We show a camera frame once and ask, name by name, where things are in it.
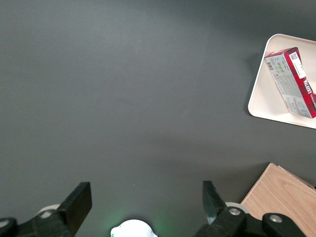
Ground red cookie box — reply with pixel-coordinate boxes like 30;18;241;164
264;46;316;120

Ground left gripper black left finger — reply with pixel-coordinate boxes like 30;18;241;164
0;182;93;237

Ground wooden drawer cabinet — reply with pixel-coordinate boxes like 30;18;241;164
240;162;316;237

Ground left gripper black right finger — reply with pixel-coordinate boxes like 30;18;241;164
194;180;306;237

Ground beige plastic tray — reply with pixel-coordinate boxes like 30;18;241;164
247;33;316;130

